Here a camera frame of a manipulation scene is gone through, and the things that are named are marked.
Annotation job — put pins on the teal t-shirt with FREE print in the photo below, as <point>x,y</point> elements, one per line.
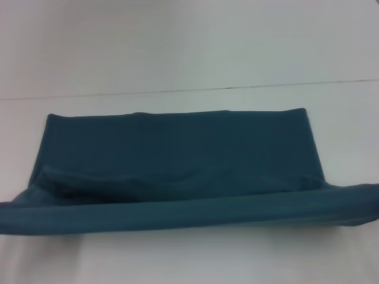
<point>177,154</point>

